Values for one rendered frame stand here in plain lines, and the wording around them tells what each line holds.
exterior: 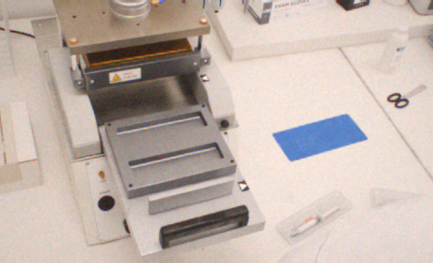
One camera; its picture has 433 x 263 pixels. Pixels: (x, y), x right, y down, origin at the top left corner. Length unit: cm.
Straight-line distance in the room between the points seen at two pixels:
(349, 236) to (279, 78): 125
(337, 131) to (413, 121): 22
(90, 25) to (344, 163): 68
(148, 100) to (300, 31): 64
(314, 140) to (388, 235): 111
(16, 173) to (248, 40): 74
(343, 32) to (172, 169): 88
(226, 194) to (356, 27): 91
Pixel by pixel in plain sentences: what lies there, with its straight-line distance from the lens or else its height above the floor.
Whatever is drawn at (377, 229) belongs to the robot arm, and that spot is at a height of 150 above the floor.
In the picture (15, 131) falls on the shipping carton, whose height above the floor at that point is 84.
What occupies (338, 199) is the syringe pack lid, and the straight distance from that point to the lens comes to 129.
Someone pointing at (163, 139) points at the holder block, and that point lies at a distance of 103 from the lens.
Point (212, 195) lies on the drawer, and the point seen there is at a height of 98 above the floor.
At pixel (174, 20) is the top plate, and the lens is 111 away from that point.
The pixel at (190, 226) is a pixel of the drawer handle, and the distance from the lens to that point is 89.
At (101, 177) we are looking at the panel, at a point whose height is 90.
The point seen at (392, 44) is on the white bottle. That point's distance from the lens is 163.
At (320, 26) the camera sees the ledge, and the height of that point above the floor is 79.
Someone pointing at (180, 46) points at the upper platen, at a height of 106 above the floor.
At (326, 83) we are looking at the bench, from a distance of 159.
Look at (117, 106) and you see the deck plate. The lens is 118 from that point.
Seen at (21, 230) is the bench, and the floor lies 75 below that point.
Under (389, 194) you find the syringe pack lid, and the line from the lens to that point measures 134.
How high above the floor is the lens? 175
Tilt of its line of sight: 47 degrees down
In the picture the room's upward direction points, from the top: 8 degrees clockwise
